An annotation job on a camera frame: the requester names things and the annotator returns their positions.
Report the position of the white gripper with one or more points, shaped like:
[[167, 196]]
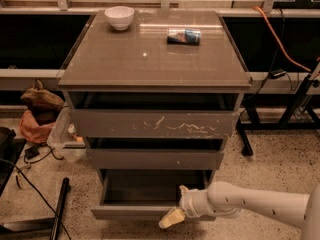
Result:
[[189, 202]]

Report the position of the grey bottom drawer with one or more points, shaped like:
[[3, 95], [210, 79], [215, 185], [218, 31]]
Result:
[[145, 194]]

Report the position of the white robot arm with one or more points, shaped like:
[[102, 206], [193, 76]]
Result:
[[222, 199]]

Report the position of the grey middle drawer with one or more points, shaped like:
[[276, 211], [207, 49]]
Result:
[[153, 153]]

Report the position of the scratched grey top drawer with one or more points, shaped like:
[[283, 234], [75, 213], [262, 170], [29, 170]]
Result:
[[152, 115]]

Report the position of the grey drawer cabinet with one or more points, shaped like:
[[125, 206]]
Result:
[[139, 59]]

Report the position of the clear plastic container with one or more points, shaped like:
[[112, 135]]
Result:
[[63, 138]]

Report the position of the orange cloth bag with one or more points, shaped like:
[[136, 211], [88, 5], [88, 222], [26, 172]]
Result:
[[37, 128]]

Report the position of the black plug on floor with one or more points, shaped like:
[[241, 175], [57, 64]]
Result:
[[31, 152]]

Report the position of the blue crushed soda can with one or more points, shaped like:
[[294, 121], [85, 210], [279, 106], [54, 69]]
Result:
[[184, 36]]

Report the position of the brown cloth bag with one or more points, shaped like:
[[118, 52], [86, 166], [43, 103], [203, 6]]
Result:
[[37, 98]]

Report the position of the black equipment left edge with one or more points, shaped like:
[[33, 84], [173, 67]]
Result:
[[10, 150]]

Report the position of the white ceramic bowl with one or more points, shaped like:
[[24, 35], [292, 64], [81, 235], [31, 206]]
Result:
[[120, 17]]

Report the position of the black table leg frame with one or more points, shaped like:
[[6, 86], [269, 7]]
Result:
[[300, 102]]

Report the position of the black power adapter on rail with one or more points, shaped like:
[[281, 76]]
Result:
[[276, 73]]

